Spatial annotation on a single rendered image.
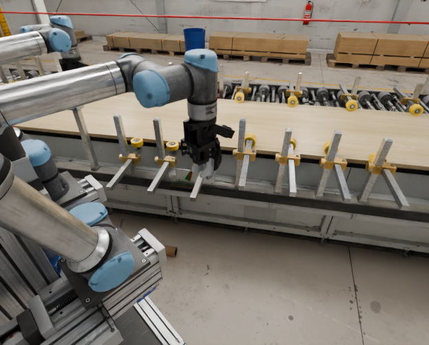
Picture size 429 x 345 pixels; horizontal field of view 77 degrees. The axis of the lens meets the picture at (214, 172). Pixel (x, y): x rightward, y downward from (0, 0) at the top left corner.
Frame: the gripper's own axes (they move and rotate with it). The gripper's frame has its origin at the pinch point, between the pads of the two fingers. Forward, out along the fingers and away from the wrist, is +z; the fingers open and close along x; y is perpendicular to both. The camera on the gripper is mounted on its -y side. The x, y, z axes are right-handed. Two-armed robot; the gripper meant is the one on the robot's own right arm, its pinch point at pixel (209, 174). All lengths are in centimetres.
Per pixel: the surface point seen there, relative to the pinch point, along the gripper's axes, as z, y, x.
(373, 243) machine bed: 119, -138, 39
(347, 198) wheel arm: 36, -66, 24
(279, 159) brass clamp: 36, -72, -18
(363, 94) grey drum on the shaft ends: 47, -241, -33
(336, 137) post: 20, -87, 4
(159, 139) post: 31, -31, -77
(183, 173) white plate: 55, -38, -66
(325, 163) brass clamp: 36, -86, 3
